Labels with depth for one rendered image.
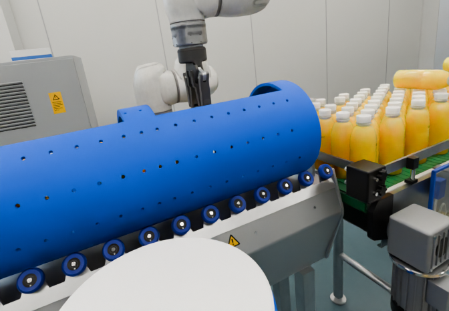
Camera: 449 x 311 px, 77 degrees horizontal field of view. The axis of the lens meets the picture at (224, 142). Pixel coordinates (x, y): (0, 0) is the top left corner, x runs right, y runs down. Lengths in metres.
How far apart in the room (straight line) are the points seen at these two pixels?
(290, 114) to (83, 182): 0.48
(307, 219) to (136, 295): 0.55
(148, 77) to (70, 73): 1.05
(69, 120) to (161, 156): 1.76
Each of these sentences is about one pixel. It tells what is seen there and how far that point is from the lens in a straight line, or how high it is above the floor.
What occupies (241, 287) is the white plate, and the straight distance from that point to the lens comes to 0.41.
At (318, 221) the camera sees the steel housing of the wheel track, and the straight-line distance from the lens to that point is 0.88.
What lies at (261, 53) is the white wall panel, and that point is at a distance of 3.96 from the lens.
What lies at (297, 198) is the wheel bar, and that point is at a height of 0.92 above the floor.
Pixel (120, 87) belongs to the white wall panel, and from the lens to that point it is 3.52.
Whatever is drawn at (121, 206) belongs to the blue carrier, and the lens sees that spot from 0.59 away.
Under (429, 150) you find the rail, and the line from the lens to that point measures 1.07.
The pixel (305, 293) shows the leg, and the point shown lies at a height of 0.55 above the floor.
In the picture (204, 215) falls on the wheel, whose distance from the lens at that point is 0.70.
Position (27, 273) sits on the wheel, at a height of 0.98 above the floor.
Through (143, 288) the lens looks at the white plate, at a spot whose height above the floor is 1.04.
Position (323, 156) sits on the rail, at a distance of 0.99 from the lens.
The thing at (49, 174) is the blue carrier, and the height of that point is 1.16.
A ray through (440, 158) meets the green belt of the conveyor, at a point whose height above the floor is 0.90.
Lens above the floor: 1.32
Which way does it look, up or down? 17 degrees down
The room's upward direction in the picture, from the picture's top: 7 degrees counter-clockwise
